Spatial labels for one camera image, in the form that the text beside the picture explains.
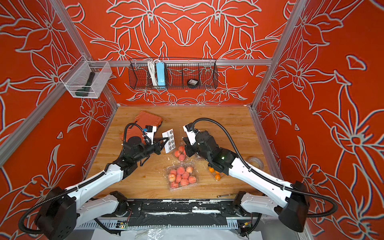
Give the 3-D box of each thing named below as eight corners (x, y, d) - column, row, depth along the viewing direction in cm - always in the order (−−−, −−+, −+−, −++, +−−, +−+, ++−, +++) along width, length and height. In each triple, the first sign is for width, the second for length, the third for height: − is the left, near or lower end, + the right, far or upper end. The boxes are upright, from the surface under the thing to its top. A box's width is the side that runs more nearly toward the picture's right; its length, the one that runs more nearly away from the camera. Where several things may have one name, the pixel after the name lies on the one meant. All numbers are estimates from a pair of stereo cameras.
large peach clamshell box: (170, 193, 79) (169, 190, 75) (166, 170, 87) (165, 167, 83) (199, 185, 82) (199, 182, 77) (193, 164, 90) (193, 160, 85)
